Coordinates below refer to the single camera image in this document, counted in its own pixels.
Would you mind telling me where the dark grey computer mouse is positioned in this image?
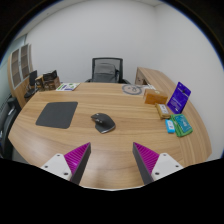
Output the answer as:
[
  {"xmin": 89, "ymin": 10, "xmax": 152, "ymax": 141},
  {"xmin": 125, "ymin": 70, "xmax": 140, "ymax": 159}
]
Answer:
[{"xmin": 90, "ymin": 112, "xmax": 117, "ymax": 135}]

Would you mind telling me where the dark printed cardboard box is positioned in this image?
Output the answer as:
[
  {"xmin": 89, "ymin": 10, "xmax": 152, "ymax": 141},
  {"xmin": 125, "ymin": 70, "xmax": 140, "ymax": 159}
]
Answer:
[{"xmin": 42, "ymin": 69, "xmax": 58, "ymax": 83}]

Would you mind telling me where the black padded office chair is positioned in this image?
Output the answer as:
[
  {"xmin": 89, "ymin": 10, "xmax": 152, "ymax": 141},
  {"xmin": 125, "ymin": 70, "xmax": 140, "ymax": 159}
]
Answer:
[{"xmin": 0, "ymin": 94, "xmax": 22, "ymax": 159}]

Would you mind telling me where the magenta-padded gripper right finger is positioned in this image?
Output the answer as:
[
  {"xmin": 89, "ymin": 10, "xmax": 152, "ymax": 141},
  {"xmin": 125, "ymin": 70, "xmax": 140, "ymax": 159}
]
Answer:
[{"xmin": 132, "ymin": 142, "xmax": 184, "ymax": 185}]

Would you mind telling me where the small blue packet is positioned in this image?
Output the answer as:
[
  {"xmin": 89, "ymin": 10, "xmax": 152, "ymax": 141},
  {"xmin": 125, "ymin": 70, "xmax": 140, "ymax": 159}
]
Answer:
[{"xmin": 165, "ymin": 119, "xmax": 176, "ymax": 135}]

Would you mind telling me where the wooden shelf unit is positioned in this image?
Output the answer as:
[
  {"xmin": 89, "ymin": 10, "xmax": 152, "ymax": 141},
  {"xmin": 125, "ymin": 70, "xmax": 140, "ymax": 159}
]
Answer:
[{"xmin": 7, "ymin": 43, "xmax": 38, "ymax": 109}]

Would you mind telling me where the orange-brown box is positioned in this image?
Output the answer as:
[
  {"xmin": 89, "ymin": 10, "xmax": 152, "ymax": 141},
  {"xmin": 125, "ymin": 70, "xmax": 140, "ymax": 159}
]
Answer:
[{"xmin": 143, "ymin": 88, "xmax": 169, "ymax": 106}]

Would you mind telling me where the tan cardboard box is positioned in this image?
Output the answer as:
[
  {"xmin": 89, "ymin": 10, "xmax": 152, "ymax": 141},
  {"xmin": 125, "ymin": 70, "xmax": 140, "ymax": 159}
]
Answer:
[{"xmin": 34, "ymin": 74, "xmax": 45, "ymax": 90}]

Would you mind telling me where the brown cardboard box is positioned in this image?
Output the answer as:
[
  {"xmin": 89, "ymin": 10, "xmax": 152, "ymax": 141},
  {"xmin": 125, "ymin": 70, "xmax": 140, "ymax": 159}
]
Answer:
[{"xmin": 43, "ymin": 77, "xmax": 61, "ymax": 92}]

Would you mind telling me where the small tan labelled box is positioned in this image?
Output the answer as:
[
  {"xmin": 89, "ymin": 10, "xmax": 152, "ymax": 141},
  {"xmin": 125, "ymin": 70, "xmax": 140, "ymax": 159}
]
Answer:
[{"xmin": 154, "ymin": 102, "xmax": 172, "ymax": 120}]

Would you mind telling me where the green packet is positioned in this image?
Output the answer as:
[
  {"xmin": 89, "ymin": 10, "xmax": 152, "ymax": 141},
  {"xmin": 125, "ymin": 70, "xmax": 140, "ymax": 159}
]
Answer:
[{"xmin": 170, "ymin": 113, "xmax": 194, "ymax": 138}]

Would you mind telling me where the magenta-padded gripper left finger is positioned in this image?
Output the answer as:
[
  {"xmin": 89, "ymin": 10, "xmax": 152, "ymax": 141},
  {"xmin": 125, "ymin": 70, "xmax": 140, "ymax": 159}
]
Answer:
[{"xmin": 40, "ymin": 142, "xmax": 92, "ymax": 185}]

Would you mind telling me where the wooden side desk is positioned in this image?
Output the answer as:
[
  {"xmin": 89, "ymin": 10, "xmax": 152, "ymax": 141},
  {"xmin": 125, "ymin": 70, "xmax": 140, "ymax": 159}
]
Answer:
[{"xmin": 134, "ymin": 66, "xmax": 176, "ymax": 88}]

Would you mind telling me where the grey backpack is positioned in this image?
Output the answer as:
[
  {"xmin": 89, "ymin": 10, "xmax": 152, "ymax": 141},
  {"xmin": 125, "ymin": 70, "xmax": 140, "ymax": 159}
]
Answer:
[{"xmin": 92, "ymin": 62, "xmax": 120, "ymax": 83}]

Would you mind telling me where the dark grey mouse pad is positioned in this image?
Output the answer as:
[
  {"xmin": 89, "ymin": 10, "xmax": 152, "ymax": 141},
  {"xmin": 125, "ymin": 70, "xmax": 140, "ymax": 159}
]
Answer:
[{"xmin": 35, "ymin": 101, "xmax": 79, "ymax": 130}]

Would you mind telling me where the purple card package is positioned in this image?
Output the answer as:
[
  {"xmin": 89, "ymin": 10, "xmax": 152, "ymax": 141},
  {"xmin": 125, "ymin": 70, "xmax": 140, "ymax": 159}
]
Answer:
[{"xmin": 166, "ymin": 81, "xmax": 192, "ymax": 115}]

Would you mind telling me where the small black chair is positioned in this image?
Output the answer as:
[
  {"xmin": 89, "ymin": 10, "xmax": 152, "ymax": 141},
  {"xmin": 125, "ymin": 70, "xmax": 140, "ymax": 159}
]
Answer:
[{"xmin": 23, "ymin": 69, "xmax": 39, "ymax": 99}]

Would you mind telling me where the black mesh office chair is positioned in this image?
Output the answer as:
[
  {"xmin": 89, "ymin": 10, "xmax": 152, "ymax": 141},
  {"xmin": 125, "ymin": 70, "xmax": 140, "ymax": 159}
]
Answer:
[{"xmin": 84, "ymin": 57, "xmax": 132, "ymax": 85}]

